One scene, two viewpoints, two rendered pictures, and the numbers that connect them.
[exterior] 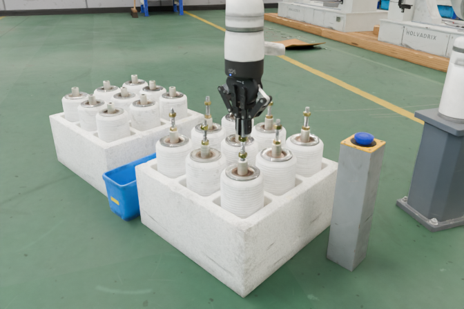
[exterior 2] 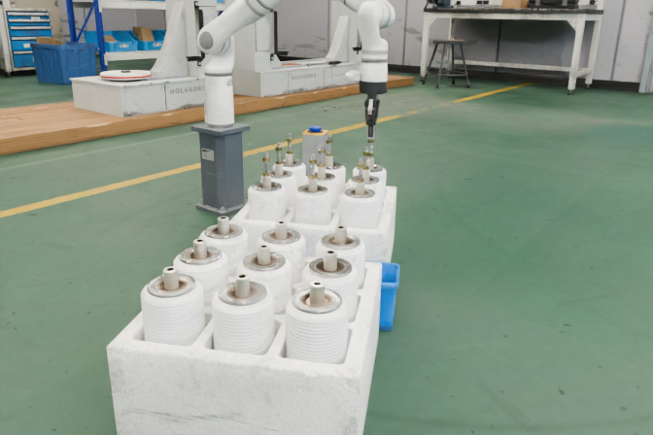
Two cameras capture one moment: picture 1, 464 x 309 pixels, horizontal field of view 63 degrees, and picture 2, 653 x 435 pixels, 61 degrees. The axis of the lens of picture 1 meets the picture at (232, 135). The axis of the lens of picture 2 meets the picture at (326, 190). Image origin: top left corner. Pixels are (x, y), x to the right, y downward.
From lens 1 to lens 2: 2.04 m
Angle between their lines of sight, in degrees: 112
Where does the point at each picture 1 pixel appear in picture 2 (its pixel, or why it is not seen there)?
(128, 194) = (390, 277)
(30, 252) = (500, 336)
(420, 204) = (237, 198)
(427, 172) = (236, 170)
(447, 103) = (229, 115)
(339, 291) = not seen: hidden behind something
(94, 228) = (427, 322)
